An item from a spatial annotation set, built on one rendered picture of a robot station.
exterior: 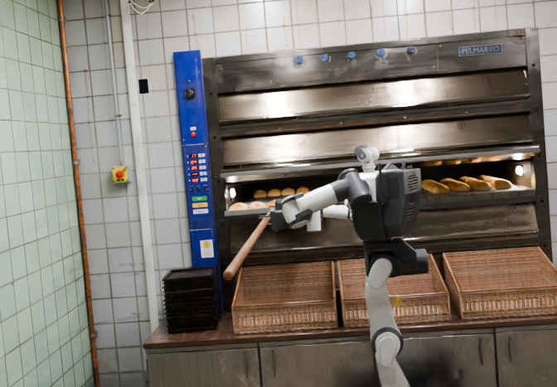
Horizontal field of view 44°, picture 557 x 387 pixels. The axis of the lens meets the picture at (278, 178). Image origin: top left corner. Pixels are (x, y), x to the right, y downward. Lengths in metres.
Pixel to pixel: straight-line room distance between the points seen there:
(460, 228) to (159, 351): 1.83
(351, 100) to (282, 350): 1.47
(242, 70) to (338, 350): 1.68
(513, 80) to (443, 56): 0.42
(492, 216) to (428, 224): 0.37
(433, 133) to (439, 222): 0.52
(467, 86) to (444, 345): 1.48
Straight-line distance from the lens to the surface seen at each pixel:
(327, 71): 4.06
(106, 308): 4.36
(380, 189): 3.05
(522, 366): 3.80
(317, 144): 4.03
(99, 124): 4.24
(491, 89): 4.14
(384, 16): 4.10
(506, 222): 4.18
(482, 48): 4.17
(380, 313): 3.21
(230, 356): 3.69
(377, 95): 4.04
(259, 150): 4.04
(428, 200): 4.08
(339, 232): 4.06
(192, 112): 4.07
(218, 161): 4.08
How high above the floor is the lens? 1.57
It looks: 3 degrees down
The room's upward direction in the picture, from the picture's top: 5 degrees counter-clockwise
